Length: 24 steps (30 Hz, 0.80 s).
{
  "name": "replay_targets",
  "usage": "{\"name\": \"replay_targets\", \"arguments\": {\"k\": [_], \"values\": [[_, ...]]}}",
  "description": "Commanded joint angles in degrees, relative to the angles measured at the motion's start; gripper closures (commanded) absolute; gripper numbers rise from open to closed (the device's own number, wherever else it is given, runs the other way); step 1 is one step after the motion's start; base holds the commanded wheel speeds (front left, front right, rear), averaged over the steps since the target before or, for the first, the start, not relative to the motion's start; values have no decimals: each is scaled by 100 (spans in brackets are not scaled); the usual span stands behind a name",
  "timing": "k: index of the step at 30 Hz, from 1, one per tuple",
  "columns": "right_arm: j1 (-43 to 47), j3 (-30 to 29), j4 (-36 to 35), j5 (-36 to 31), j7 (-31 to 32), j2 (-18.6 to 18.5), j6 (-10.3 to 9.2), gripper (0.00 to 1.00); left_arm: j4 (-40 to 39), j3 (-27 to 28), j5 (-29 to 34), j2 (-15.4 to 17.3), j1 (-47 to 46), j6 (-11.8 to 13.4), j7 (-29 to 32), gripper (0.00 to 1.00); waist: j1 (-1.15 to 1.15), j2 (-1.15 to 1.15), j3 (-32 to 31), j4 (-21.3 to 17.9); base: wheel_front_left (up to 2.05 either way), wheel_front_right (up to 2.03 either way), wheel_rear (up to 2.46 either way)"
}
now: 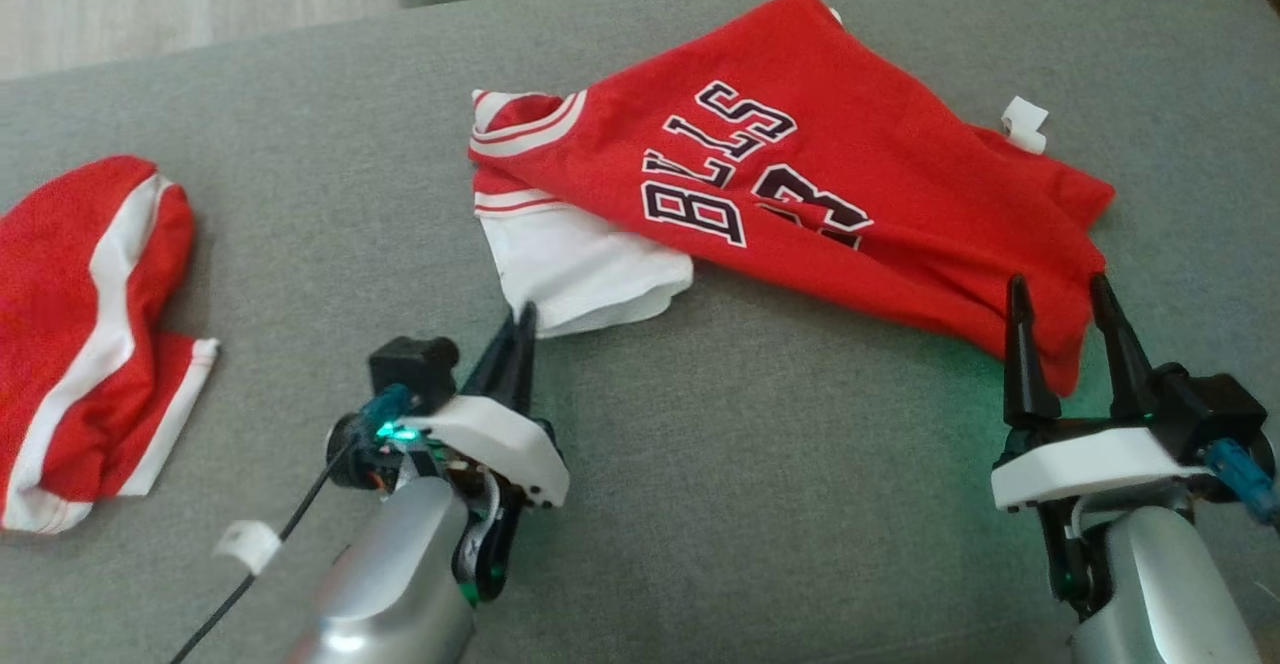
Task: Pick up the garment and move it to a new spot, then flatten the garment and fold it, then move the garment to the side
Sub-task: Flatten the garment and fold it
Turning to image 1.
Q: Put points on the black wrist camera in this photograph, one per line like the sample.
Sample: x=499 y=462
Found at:
x=410 y=369
x=1215 y=409

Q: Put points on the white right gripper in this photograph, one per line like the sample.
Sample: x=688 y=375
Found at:
x=1090 y=464

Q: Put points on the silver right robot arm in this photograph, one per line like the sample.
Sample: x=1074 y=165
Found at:
x=1160 y=594

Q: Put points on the red basketball jersey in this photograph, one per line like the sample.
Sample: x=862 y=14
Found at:
x=880 y=204

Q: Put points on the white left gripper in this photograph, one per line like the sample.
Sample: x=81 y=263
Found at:
x=500 y=444

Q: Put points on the grey sofa seat cushion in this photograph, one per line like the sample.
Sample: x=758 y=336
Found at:
x=750 y=504

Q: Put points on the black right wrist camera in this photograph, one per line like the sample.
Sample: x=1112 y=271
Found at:
x=1215 y=409

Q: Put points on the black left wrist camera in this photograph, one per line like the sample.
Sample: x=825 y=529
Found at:
x=410 y=369

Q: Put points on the red shorts white stripe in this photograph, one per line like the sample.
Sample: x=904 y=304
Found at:
x=70 y=344

